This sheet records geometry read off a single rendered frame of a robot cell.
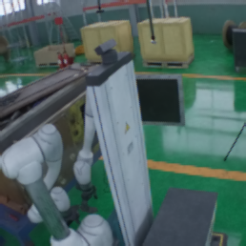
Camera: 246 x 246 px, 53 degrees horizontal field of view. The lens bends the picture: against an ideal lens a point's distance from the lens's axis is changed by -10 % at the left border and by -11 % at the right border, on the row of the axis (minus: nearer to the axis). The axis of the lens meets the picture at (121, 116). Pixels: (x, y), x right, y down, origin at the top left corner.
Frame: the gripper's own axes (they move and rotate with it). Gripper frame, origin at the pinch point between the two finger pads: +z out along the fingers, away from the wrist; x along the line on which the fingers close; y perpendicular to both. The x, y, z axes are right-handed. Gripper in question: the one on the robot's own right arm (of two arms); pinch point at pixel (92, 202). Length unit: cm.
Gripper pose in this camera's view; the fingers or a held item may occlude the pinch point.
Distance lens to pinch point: 207.7
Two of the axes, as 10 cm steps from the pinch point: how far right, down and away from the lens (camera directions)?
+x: 4.0, -4.7, 7.8
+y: 9.0, 0.6, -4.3
